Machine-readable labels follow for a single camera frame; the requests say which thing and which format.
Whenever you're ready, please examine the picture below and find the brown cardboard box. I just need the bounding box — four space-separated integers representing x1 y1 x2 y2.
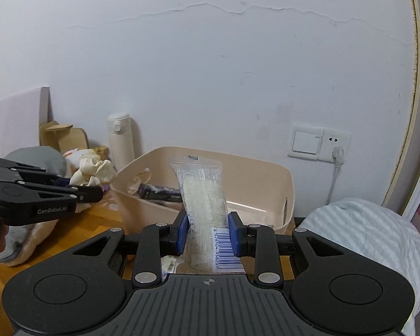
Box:
39 121 88 154

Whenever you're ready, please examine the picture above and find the striped white pillow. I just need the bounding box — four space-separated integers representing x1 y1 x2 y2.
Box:
297 199 420 335

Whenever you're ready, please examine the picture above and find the white plug with cable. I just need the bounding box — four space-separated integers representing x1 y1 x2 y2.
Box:
325 146 344 205

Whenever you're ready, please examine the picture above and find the beige plastic storage bin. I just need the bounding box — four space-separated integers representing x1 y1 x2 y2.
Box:
111 146 294 234

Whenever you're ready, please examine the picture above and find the pink board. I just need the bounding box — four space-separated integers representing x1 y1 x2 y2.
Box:
0 87 53 157

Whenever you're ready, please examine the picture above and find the blue white tissue pack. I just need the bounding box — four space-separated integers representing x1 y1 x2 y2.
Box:
161 256 180 277

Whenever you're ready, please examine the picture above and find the orange plush toy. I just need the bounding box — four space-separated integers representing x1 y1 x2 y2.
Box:
63 146 110 170

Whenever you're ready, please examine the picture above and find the white wall socket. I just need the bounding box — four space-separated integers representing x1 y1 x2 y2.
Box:
318 128 351 162

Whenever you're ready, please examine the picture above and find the white cloth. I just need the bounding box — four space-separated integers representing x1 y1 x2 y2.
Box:
68 158 117 186

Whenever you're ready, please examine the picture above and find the patterned table mat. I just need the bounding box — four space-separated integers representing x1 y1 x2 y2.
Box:
99 190 119 213

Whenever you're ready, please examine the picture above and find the white light switch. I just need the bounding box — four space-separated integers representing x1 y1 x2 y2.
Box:
288 124 324 161

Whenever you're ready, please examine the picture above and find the white thermos bottle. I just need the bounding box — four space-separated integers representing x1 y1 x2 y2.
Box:
107 112 136 171

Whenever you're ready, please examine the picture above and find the clear plastic package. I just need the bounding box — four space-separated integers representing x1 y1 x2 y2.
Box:
170 156 245 275

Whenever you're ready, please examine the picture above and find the grey plush toy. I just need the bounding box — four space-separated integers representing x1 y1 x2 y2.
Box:
0 146 92 267

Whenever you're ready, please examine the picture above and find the dark snack package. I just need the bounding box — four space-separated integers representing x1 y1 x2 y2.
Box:
137 184 182 202

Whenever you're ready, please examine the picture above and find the wooden door frame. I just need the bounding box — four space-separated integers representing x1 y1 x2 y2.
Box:
383 0 420 221

